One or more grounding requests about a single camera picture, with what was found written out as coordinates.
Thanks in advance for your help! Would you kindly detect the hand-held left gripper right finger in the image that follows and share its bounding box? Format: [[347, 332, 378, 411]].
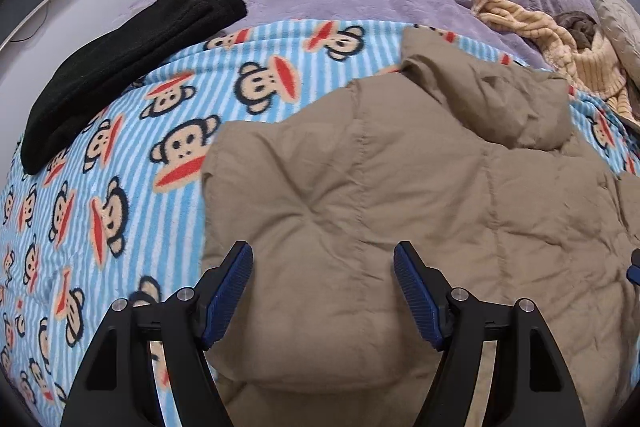
[[392, 241, 587, 427]]

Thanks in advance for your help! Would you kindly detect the black folded garment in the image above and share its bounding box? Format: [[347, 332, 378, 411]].
[[22, 0, 248, 175]]

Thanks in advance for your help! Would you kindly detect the brown crumpled cloth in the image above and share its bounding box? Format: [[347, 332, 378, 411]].
[[556, 9, 601, 45]]

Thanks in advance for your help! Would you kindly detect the monkey print striped blanket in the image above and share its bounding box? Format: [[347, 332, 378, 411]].
[[0, 19, 640, 413]]

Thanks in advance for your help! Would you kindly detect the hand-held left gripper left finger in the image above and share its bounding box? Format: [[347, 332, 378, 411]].
[[60, 241, 254, 427]]

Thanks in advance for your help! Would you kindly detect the grey patterned pillow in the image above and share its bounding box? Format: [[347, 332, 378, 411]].
[[594, 0, 640, 80]]

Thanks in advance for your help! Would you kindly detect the yellow striped towel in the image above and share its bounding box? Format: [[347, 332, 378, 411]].
[[471, 0, 640, 128]]

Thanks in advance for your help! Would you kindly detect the thin dark cable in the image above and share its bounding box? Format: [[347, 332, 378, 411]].
[[10, 0, 56, 42]]

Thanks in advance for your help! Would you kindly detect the tan puffer jacket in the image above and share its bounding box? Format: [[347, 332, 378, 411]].
[[200, 27, 640, 427]]

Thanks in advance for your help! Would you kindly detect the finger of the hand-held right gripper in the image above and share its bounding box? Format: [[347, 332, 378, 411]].
[[626, 247, 640, 289]]

